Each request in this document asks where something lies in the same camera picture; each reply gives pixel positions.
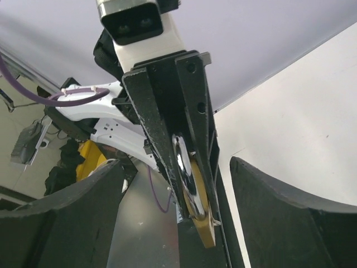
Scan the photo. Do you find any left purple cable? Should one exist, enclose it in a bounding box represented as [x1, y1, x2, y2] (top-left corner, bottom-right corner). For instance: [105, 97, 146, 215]
[0, 54, 173, 214]

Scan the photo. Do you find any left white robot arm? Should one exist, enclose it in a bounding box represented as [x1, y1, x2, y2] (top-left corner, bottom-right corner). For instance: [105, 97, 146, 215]
[50, 31, 219, 222]

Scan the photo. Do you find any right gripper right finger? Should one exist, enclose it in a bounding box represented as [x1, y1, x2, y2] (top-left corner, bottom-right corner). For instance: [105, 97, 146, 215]
[230, 157, 356, 267]

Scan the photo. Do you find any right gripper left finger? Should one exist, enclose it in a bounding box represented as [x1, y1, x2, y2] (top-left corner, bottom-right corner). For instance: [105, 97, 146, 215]
[1, 161, 124, 267]

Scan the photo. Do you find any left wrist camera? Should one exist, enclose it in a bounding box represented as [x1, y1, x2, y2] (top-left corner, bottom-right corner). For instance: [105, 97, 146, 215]
[95, 0, 185, 72]

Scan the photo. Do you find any left aluminium frame post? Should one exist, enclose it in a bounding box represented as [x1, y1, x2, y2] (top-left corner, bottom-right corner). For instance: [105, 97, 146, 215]
[1, 47, 59, 91]

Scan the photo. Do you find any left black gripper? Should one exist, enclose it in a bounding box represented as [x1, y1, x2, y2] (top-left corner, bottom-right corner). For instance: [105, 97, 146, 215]
[112, 50, 220, 219]

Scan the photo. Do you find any large brass padlock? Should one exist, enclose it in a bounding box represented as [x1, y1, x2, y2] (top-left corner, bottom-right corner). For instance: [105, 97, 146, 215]
[172, 135, 216, 248]

